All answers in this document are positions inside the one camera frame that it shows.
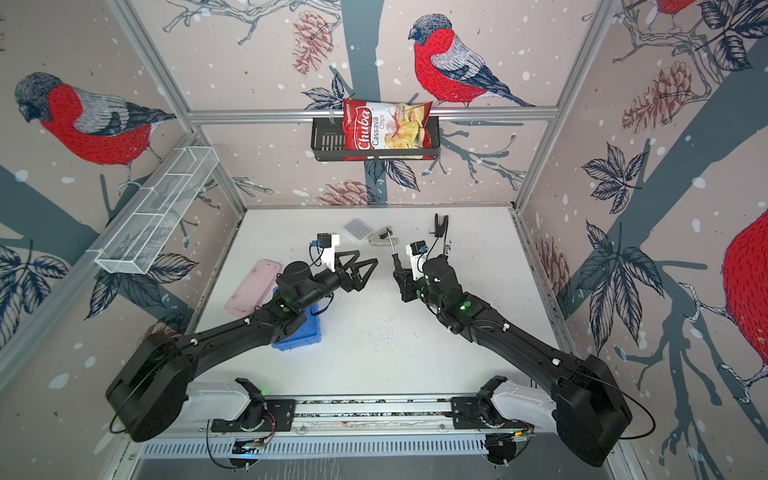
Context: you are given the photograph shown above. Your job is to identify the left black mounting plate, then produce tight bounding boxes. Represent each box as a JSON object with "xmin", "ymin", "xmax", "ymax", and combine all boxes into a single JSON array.
[{"xmin": 210, "ymin": 399, "xmax": 296, "ymax": 435}]

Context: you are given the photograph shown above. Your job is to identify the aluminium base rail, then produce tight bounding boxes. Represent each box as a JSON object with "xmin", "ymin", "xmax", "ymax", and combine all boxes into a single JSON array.
[{"xmin": 124, "ymin": 392, "xmax": 619, "ymax": 436}]

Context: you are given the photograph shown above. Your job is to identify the small beige stapler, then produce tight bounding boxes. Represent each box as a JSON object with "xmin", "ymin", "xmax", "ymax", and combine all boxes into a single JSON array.
[{"xmin": 368, "ymin": 226, "xmax": 398, "ymax": 247}]

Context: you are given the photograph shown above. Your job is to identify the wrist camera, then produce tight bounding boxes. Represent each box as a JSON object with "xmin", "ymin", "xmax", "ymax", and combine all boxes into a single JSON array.
[
  {"xmin": 316, "ymin": 233, "xmax": 340, "ymax": 271},
  {"xmin": 407, "ymin": 240, "xmax": 428, "ymax": 274}
]

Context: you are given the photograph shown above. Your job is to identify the black yellow screwdriver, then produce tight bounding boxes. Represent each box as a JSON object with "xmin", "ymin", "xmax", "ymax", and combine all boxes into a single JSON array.
[{"xmin": 387, "ymin": 229, "xmax": 402, "ymax": 271}]

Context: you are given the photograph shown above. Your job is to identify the blue plastic bin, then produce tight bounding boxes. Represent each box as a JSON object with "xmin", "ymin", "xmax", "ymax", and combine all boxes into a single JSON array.
[{"xmin": 272, "ymin": 303, "xmax": 322, "ymax": 351}]

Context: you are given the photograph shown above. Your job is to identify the grey square box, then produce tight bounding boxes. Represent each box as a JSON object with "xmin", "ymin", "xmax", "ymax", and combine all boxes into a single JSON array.
[{"xmin": 342, "ymin": 218, "xmax": 373, "ymax": 242}]

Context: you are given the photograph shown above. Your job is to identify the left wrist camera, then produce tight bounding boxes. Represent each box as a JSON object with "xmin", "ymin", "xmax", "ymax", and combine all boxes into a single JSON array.
[{"xmin": 316, "ymin": 233, "xmax": 340, "ymax": 271}]

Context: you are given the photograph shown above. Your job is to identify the black staple remover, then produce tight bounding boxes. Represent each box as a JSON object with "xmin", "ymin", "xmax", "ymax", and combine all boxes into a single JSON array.
[{"xmin": 432, "ymin": 214, "xmax": 449, "ymax": 239}]

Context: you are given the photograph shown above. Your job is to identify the black mounting plate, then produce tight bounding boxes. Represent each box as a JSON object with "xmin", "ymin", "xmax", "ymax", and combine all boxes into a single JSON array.
[
  {"xmin": 447, "ymin": 397, "xmax": 533, "ymax": 431},
  {"xmin": 210, "ymin": 399, "xmax": 296, "ymax": 435}
]

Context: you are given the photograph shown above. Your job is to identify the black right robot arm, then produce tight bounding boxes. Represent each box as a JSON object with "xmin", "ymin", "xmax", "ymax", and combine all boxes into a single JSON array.
[{"xmin": 393, "ymin": 254, "xmax": 632, "ymax": 467}]

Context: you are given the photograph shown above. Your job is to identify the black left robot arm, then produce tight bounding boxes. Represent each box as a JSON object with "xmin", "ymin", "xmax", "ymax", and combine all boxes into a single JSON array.
[{"xmin": 105, "ymin": 250, "xmax": 378, "ymax": 442}]

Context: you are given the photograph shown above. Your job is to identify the pink plastic case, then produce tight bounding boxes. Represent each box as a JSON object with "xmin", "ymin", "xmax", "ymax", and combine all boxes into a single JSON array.
[{"xmin": 224, "ymin": 259, "xmax": 282, "ymax": 318}]

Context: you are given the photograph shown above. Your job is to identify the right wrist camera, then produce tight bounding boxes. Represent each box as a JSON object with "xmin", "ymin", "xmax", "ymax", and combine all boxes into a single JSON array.
[{"xmin": 407, "ymin": 240, "xmax": 428, "ymax": 274}]

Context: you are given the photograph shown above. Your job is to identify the black wire wall basket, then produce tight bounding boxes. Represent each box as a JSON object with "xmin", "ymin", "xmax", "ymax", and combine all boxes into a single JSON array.
[{"xmin": 310, "ymin": 117, "xmax": 441, "ymax": 162}]

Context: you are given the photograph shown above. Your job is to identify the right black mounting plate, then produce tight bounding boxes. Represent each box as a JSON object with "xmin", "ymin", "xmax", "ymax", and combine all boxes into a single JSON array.
[{"xmin": 447, "ymin": 397, "xmax": 533, "ymax": 431}]

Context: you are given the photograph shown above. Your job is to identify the red cassava chips bag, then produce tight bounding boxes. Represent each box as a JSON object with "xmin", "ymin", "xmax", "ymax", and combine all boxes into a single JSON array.
[{"xmin": 342, "ymin": 99, "xmax": 432, "ymax": 151}]

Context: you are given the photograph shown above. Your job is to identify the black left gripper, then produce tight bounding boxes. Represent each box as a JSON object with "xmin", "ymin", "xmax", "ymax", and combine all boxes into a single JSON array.
[{"xmin": 298, "ymin": 249, "xmax": 377, "ymax": 312}]

